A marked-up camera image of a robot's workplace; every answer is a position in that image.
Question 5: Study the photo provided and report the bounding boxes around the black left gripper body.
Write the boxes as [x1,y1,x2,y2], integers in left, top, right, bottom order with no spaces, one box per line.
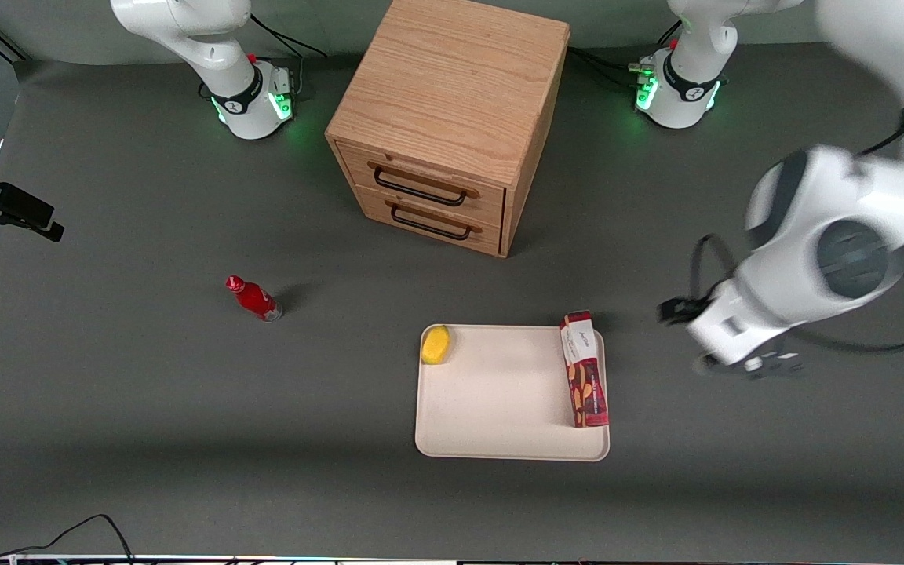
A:
[675,296,711,326]

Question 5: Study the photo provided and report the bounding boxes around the red cookie box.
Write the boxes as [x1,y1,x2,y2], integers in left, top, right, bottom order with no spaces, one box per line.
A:
[559,310,611,429]

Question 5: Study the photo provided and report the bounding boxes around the beige plastic tray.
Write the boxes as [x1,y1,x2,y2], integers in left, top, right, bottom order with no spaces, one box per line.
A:
[414,324,611,463]

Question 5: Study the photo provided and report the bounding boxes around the wooden drawer front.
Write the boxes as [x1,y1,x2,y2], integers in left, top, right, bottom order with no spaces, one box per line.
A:
[357,188,503,257]
[337,142,507,229]

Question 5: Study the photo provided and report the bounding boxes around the red soda bottle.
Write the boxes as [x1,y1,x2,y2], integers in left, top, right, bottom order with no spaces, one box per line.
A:
[225,275,284,323]

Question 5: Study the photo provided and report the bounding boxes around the yellow lemon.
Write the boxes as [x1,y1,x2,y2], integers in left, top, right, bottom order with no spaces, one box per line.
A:
[421,324,452,366]

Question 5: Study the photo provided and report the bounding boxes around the wooden two-drawer cabinet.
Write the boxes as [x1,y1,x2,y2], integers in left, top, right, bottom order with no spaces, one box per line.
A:
[325,0,571,259]

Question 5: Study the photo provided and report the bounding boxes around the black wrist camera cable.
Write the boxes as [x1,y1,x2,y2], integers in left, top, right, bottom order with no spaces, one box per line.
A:
[691,233,738,307]

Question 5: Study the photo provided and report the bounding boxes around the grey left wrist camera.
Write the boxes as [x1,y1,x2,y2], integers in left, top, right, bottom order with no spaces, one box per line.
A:
[698,352,804,383]

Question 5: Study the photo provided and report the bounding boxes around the black left arm hose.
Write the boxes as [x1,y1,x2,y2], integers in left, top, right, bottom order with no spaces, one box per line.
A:
[782,312,904,355]

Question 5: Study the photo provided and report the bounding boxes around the black drawer handle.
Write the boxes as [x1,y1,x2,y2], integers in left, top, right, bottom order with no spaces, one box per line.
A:
[389,202,473,242]
[373,163,470,208]

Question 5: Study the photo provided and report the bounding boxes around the black left arm base cables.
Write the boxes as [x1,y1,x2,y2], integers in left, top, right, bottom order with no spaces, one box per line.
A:
[568,22,684,91]

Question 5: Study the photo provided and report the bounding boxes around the black arm base cables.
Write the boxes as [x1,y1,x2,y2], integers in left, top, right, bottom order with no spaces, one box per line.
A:
[568,22,684,91]
[248,12,329,103]

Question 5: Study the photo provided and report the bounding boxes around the black cable on table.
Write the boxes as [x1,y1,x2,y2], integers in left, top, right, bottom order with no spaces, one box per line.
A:
[0,513,136,565]

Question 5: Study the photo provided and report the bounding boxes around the black right arm base cables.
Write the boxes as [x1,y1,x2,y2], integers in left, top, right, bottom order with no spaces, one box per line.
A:
[248,12,329,103]

